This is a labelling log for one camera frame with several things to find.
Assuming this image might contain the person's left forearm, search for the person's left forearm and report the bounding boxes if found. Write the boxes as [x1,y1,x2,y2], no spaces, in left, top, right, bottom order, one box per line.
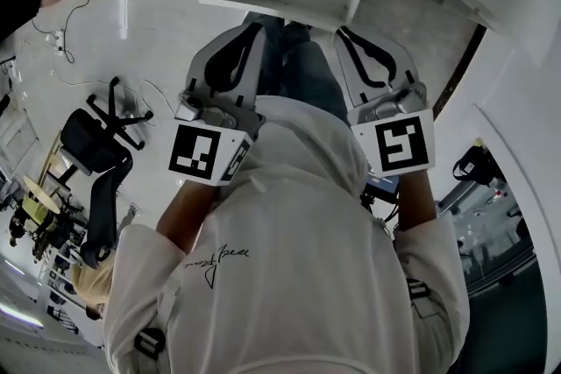
[155,175,221,254]

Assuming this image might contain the person's white shirt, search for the person's white shirt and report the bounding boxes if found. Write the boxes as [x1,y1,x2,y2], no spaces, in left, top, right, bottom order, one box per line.
[103,95,471,374]

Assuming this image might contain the black floor cable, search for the black floor cable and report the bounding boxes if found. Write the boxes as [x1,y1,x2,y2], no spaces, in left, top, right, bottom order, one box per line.
[32,0,110,65]

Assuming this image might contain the black display device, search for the black display device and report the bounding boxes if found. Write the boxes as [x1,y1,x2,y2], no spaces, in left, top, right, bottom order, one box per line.
[365,170,401,196]

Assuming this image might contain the black office chair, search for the black office chair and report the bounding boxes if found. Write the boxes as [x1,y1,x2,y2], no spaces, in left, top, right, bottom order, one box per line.
[59,76,155,272]

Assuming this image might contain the round wooden stool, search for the round wooden stool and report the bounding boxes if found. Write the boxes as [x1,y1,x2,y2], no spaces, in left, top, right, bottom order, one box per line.
[22,130,63,215]

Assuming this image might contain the person's right forearm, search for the person's right forearm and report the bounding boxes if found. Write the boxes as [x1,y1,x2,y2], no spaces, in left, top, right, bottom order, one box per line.
[395,166,440,233]

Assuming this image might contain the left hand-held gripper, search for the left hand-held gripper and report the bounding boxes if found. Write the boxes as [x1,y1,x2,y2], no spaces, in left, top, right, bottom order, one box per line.
[167,22,268,188]

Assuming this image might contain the black bag with strap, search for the black bag with strap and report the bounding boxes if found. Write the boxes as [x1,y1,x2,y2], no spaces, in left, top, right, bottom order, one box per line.
[452,143,501,188]

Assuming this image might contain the person's blue jeans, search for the person's blue jeans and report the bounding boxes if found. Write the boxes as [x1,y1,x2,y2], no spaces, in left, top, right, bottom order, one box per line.
[242,11,352,126]

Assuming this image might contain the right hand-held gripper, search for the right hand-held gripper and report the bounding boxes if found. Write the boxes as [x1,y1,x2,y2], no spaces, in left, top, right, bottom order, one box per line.
[334,26,437,180]

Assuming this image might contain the yellow-green plastic object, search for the yellow-green plastic object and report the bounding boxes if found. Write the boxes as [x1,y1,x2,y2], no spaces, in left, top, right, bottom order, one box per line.
[21,192,50,229]

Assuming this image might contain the black strap buckle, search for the black strap buckle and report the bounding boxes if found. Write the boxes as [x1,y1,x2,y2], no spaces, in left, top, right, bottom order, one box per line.
[405,278,433,301]
[133,327,168,361]

